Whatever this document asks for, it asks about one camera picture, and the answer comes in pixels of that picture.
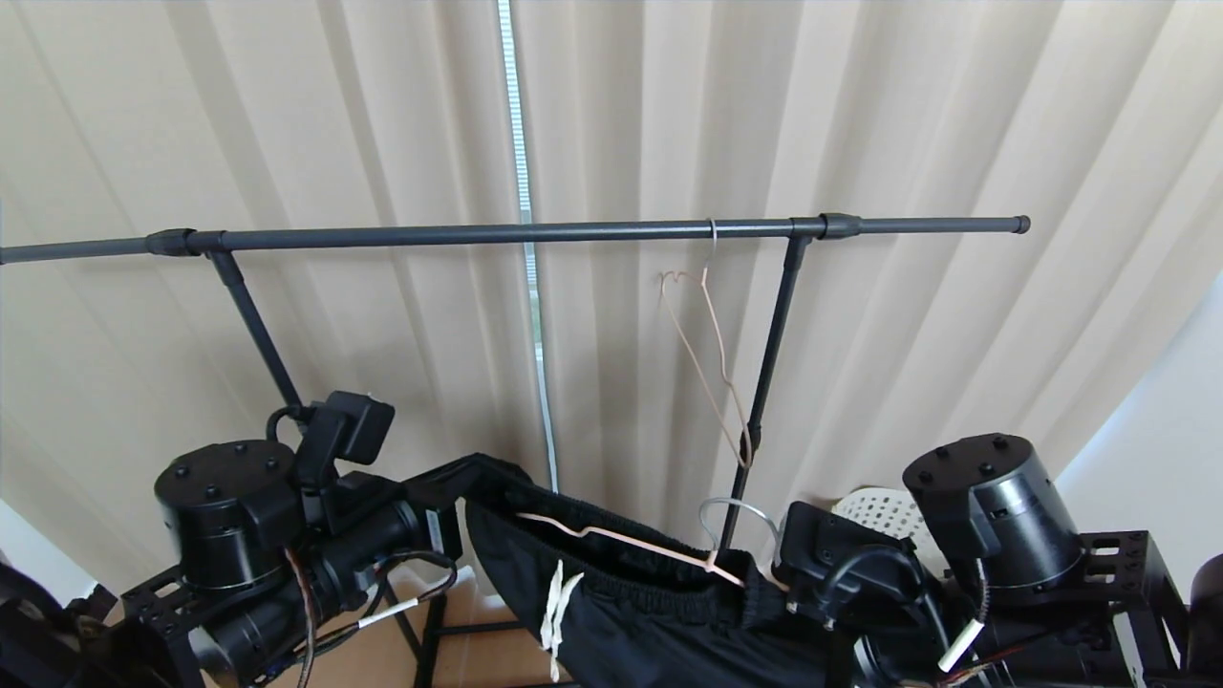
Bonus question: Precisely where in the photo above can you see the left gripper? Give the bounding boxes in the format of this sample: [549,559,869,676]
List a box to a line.
[330,453,534,601]

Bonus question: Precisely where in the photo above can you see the pink clothes hanger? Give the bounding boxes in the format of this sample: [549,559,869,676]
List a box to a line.
[657,220,756,471]
[516,497,789,590]

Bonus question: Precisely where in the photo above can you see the black shorts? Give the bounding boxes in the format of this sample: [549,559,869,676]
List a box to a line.
[463,454,861,688]

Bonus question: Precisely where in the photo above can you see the black clothes rack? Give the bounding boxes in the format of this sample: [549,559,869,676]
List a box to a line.
[0,214,1033,688]

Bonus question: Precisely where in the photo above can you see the white laundry basket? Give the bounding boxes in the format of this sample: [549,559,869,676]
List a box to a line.
[829,487,926,548]

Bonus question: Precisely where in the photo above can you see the beige curtain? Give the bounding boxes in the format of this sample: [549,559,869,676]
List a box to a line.
[0,0,1223,598]

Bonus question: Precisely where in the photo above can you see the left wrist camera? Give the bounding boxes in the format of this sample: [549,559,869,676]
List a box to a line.
[291,392,397,534]

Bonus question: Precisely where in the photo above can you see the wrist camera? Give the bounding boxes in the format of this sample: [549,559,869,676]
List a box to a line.
[291,392,397,534]
[772,501,924,622]

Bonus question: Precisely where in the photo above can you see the black cable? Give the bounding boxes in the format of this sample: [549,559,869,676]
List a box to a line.
[820,543,952,665]
[266,405,316,445]

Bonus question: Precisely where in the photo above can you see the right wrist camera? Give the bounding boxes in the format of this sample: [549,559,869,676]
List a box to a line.
[772,501,924,622]

